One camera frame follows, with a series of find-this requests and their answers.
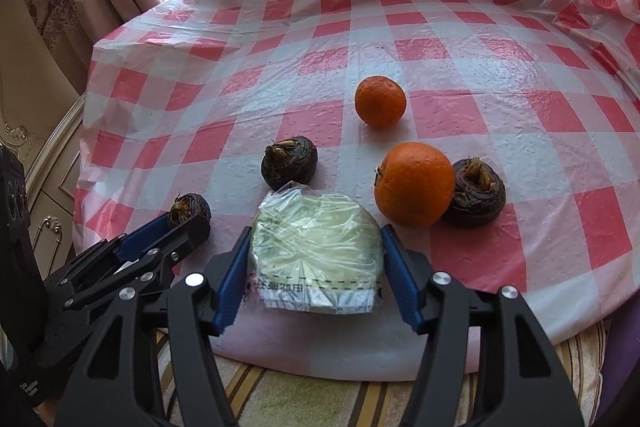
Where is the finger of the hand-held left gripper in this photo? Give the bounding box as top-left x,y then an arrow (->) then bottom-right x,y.
65,211 -> 173,280
42,214 -> 212,313

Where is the orange mandarin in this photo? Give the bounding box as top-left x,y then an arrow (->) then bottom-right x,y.
374,142 -> 456,228
355,76 -> 407,129

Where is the red checkered plastic tablecloth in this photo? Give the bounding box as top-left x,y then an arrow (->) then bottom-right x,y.
72,0 -> 640,380

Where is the striped towel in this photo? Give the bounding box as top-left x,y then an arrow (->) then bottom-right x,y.
155,327 -> 608,427

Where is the cream ornate cabinet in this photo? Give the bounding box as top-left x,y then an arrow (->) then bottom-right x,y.
0,97 -> 86,268

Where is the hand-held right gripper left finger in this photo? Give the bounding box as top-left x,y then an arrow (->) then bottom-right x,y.
54,226 -> 254,427

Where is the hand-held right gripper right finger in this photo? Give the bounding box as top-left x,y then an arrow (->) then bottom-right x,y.
380,223 -> 585,427

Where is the dark water chestnut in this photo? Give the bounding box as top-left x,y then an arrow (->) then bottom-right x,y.
169,193 -> 212,228
260,136 -> 319,190
442,157 -> 507,228

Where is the purple cardboard box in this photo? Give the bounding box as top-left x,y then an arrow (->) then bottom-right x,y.
602,322 -> 640,427

